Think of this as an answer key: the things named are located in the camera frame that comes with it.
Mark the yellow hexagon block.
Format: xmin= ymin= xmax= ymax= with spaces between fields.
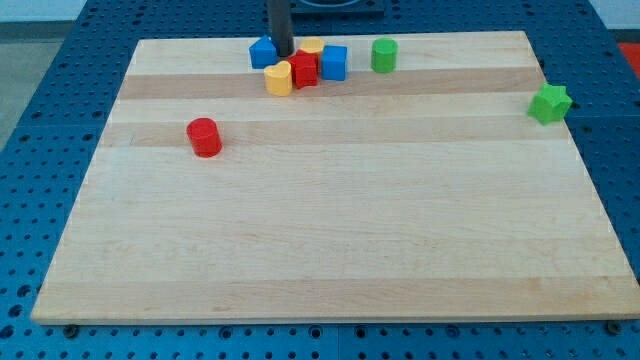
xmin=299 ymin=37 xmax=326 ymax=57

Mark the wooden board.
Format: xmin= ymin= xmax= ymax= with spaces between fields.
xmin=31 ymin=31 xmax=639 ymax=325

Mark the yellow heart block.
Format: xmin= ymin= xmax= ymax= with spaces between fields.
xmin=263 ymin=61 xmax=293 ymax=97

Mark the red star block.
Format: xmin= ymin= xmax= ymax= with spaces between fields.
xmin=287 ymin=50 xmax=318 ymax=89

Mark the blue cube block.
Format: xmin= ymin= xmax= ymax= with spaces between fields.
xmin=321 ymin=45 xmax=348 ymax=81

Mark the red cylinder block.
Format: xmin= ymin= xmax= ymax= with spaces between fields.
xmin=186 ymin=118 xmax=223 ymax=158

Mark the blue triangular block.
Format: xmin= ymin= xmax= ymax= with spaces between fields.
xmin=249 ymin=35 xmax=279 ymax=69

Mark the green cylinder block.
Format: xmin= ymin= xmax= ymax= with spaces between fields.
xmin=371 ymin=37 xmax=398 ymax=73

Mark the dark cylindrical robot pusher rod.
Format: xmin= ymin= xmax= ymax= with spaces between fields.
xmin=266 ymin=0 xmax=294 ymax=58

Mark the green star block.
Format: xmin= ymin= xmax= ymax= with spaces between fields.
xmin=527 ymin=82 xmax=573 ymax=126

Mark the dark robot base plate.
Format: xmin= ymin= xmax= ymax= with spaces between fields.
xmin=290 ymin=0 xmax=387 ymax=16

